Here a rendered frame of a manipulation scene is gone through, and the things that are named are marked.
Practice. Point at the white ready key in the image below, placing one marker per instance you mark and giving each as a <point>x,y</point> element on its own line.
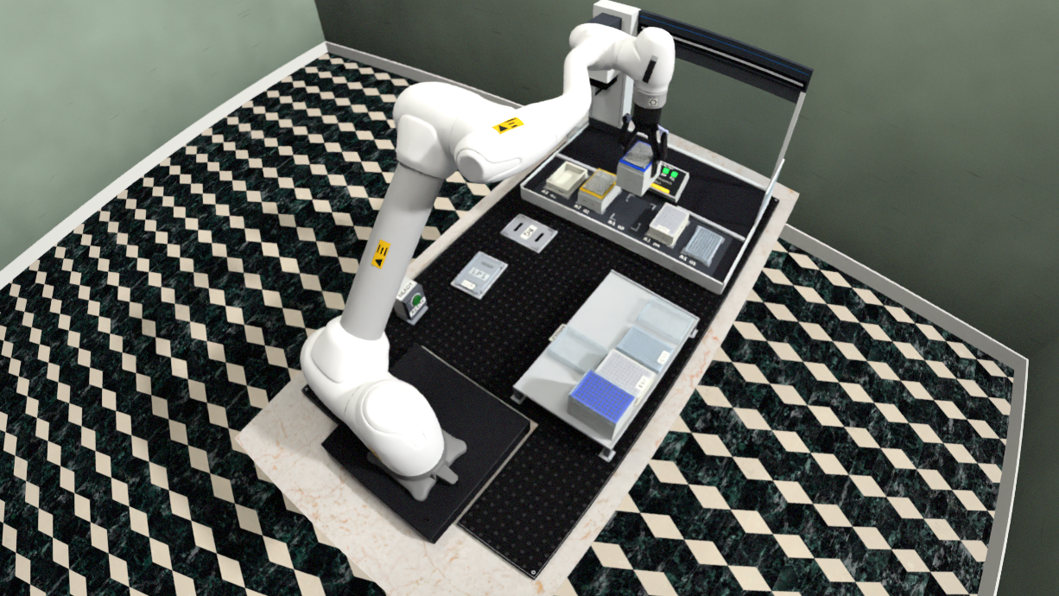
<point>410,303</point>

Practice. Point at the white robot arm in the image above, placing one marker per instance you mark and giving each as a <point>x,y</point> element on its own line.
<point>346,365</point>

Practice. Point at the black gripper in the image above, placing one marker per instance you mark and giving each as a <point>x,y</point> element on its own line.
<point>646,121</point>

